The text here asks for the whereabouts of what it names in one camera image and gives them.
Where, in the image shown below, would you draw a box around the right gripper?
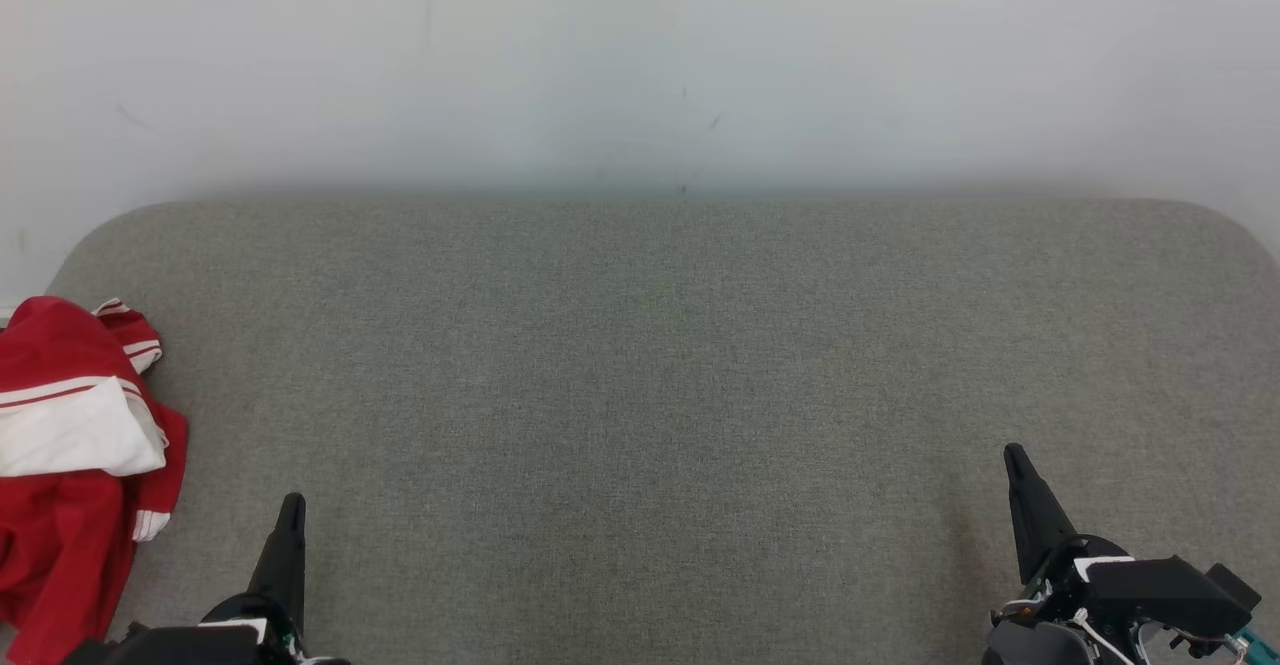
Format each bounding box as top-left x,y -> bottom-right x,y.
985,443 -> 1151,665

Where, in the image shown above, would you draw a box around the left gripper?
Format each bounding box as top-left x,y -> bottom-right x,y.
62,492 -> 351,665

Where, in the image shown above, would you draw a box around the red basketball jersey white sleeves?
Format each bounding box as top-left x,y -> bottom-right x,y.
0,295 -> 189,544

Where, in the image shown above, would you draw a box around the grey fabric sofa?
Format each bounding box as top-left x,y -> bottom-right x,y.
0,198 -> 1280,665

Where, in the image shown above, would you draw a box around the thin white red wires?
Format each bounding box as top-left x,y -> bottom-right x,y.
1000,600 -> 1246,665

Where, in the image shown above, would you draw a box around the black cable teal connector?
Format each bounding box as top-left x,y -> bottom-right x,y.
1235,623 -> 1280,662

